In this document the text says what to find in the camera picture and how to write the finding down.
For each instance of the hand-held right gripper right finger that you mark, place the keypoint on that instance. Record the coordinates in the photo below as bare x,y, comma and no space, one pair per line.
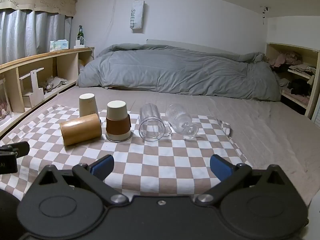
221,168

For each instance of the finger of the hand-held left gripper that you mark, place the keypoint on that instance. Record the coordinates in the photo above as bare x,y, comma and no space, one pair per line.
18,148

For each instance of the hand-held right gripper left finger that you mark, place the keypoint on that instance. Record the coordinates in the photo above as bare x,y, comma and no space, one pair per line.
101,167

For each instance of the wooden cup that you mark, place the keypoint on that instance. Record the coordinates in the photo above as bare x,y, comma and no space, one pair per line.
80,130

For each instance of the cream cup with brown sleeve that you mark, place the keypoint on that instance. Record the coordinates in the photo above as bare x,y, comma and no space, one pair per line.
117,126

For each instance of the plain cream cup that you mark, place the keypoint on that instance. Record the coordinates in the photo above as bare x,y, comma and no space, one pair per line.
87,103

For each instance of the clear storage bag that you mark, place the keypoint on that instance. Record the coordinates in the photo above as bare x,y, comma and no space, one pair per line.
3,105

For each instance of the brown white checkered cloth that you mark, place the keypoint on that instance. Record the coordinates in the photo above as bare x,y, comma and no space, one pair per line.
155,160

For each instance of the small wooden stand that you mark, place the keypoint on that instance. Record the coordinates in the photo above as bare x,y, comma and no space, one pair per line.
35,87

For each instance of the ribbed clear glass goblet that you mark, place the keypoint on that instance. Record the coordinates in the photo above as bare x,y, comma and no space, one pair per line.
178,117

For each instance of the clear glass tumbler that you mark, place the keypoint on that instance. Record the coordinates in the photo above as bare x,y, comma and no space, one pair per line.
150,118

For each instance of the beige crumpled clothes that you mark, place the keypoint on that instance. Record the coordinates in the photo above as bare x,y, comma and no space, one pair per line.
53,83

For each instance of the pink folded garment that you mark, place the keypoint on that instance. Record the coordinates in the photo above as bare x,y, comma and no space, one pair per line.
297,98

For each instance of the grey duvet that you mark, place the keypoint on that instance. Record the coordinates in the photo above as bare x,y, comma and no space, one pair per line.
175,75

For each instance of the long wooden bedside shelf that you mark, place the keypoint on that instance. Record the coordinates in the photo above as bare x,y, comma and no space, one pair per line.
62,53

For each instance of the white board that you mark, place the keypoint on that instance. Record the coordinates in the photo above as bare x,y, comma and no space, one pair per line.
316,116

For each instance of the tissue pack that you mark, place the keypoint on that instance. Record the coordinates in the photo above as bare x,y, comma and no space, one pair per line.
59,45

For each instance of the black garment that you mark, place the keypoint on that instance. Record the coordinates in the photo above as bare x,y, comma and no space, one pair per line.
300,86

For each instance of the grey curtain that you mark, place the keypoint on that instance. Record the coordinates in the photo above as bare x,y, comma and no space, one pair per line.
30,35

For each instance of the small white box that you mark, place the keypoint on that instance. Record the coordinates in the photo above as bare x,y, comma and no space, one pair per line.
79,43

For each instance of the wooden clothes shelf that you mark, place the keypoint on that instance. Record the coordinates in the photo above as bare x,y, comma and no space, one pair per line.
313,85

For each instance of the pink clothes pile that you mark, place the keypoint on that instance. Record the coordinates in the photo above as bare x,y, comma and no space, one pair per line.
285,58

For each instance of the beige folded clothes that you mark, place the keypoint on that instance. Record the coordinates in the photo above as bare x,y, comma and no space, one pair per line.
301,68

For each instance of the green glass bottle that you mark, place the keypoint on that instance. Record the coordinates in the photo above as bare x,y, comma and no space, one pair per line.
80,33

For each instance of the white hanging bag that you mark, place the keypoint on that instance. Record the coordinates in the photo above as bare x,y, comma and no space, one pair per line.
137,15

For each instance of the black wall clip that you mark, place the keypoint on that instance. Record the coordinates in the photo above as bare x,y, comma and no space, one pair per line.
265,11

